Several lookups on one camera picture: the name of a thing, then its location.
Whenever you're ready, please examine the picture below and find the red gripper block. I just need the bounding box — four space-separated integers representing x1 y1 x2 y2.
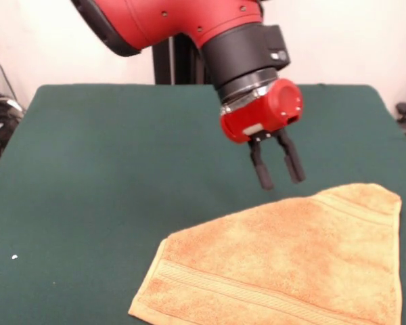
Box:
219 78 307 191

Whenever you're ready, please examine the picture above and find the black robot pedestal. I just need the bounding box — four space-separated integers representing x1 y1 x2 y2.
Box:
151 32 213 85

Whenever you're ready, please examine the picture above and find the tan terry towel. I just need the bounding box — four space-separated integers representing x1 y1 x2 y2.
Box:
127 182 403 325

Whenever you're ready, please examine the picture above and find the white cable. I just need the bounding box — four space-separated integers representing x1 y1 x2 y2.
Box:
0 97 25 114

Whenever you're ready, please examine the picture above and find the dark green table cloth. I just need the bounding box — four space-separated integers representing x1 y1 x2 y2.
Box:
0 83 406 325

